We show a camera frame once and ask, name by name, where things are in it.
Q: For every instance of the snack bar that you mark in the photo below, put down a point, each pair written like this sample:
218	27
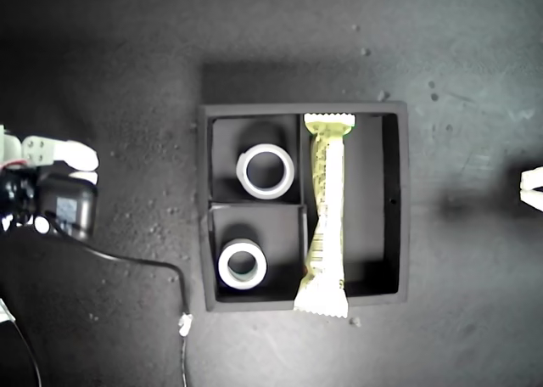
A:
333	183

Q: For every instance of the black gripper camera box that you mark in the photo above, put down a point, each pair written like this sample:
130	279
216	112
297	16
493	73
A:
68	204

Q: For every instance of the small white tape roll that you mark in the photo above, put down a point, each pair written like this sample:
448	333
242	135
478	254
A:
222	268

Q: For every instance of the large white tape roll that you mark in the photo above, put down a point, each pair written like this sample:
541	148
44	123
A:
244	170

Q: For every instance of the small white object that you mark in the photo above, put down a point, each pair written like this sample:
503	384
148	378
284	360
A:
4	310

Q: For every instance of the black tray with wells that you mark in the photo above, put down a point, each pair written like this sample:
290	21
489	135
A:
369	192

